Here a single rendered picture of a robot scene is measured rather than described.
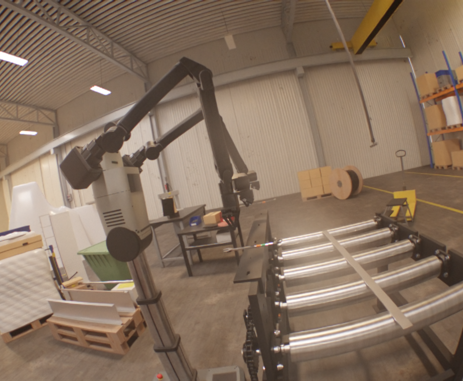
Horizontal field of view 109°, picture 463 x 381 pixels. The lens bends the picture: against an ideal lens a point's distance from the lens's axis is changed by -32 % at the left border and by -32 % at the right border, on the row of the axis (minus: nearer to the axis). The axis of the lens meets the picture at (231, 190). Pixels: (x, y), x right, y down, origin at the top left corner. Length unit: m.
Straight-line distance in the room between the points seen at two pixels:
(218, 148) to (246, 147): 10.44
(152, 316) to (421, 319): 1.12
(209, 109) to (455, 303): 1.17
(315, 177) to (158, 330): 7.91
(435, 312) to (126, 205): 1.25
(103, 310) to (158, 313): 1.56
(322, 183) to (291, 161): 3.04
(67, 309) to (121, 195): 2.36
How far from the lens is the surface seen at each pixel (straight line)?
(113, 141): 0.85
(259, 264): 0.86
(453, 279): 1.39
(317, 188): 8.68
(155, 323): 1.24
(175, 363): 1.38
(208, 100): 0.88
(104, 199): 1.03
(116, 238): 1.05
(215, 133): 0.90
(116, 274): 3.55
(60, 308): 3.29
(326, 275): 1.39
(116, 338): 2.57
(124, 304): 2.86
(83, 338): 2.98
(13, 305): 3.91
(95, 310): 2.79
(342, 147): 11.81
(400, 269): 1.24
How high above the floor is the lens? 1.49
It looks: 4 degrees down
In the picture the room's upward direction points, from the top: 12 degrees counter-clockwise
